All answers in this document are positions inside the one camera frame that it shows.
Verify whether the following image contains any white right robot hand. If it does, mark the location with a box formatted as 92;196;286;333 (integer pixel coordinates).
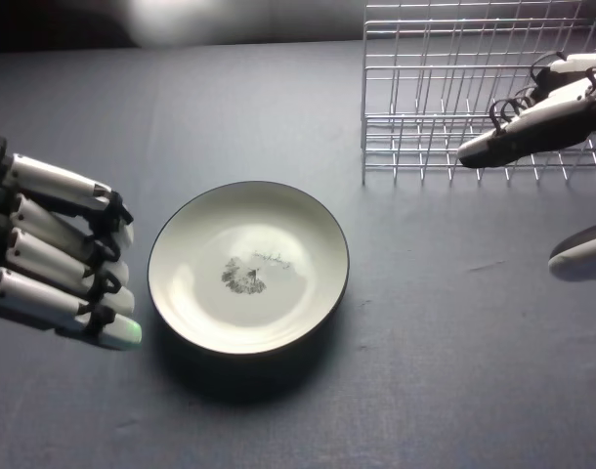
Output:
457;50;596;282

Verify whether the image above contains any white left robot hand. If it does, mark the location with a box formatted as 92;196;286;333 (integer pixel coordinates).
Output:
0;132;144;352

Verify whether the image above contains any white plate grey dandelion print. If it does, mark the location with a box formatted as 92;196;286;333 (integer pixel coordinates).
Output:
148;180;351;358

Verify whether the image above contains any grey table cloth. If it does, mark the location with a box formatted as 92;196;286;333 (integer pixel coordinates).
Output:
0;37;596;469

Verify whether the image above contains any silver wire dish rack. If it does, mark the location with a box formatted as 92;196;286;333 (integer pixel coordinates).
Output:
362;3;596;186

